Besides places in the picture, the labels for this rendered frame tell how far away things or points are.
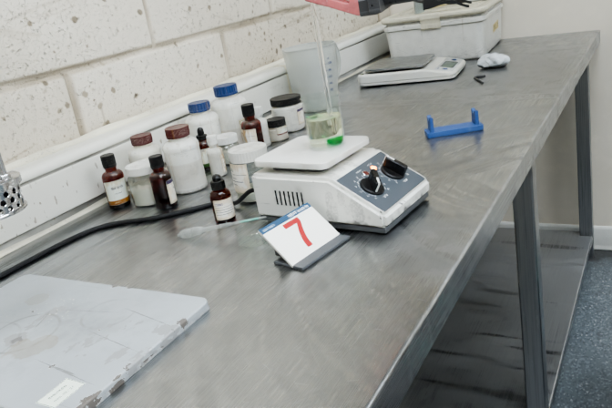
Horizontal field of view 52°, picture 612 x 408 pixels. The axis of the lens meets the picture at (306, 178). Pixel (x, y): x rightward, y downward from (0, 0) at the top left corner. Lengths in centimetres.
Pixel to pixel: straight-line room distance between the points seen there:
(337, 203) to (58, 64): 56
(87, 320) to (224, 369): 19
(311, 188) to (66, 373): 36
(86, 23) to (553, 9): 150
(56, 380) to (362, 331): 27
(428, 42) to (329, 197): 119
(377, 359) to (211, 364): 15
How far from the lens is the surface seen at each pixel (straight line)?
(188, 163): 105
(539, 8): 222
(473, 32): 189
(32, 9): 112
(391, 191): 80
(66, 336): 69
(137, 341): 64
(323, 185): 78
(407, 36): 194
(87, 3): 119
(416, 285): 65
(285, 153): 85
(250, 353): 59
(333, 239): 77
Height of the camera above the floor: 106
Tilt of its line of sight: 18 degrees down
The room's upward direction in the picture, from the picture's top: 10 degrees counter-clockwise
